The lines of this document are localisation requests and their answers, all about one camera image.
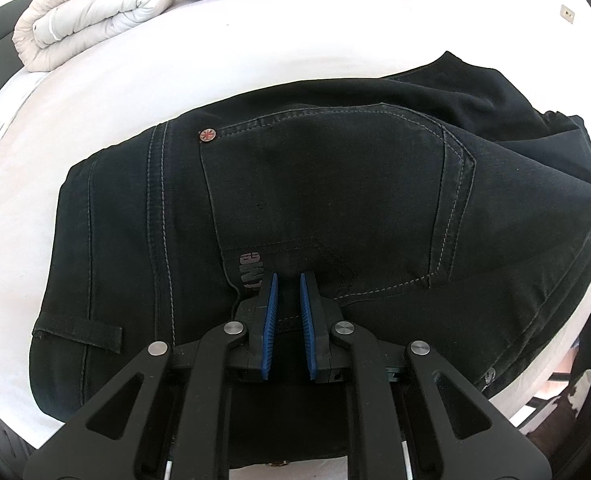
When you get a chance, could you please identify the black denim pants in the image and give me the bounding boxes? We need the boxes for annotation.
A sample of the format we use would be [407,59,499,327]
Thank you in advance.
[30,53,591,420]

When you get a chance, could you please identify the white bed mattress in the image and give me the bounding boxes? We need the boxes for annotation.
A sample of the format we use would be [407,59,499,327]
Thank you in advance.
[0,0,591,479]

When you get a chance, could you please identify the folded white beige duvet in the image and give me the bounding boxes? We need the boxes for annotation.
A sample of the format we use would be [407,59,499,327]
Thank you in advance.
[12,0,176,72]

